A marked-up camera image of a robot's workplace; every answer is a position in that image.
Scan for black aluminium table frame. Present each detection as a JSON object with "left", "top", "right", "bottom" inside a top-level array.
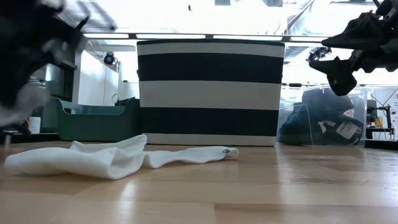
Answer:
[{"left": 0, "top": 129, "right": 398, "bottom": 152}]

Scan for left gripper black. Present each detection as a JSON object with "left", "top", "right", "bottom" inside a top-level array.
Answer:
[{"left": 0, "top": 0, "right": 86, "bottom": 106}]

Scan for gray striped sock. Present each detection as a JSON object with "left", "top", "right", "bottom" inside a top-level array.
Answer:
[{"left": 0, "top": 82, "right": 51, "bottom": 127}]

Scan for small black background device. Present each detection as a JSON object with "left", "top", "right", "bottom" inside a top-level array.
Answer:
[{"left": 366, "top": 104, "right": 396, "bottom": 141}]

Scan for navy white striped fabric basket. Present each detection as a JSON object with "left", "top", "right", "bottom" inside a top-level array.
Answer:
[{"left": 136, "top": 39, "right": 285, "bottom": 147}]

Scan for clear plastic bin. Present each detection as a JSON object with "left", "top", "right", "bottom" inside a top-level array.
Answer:
[{"left": 276, "top": 85, "right": 368, "bottom": 147}]

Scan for dark navy shorts with tag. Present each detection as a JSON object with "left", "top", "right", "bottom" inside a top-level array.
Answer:
[{"left": 301, "top": 88, "right": 355, "bottom": 125}]

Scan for white sock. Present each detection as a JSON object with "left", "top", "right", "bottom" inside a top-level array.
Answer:
[
  {"left": 4, "top": 134, "right": 147, "bottom": 180},
  {"left": 142, "top": 146, "right": 239, "bottom": 169}
]

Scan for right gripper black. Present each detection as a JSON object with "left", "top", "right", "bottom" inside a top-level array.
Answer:
[{"left": 308, "top": 0, "right": 398, "bottom": 97}]

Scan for black underwear with white lettering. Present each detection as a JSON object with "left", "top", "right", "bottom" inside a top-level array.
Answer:
[{"left": 278, "top": 105, "right": 364, "bottom": 146}]

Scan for white cup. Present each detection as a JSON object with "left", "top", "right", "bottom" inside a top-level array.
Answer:
[{"left": 28, "top": 116, "right": 42, "bottom": 134}]

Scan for teal plastic bin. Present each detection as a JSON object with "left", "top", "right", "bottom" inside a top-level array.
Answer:
[{"left": 55, "top": 98, "right": 141, "bottom": 142}]

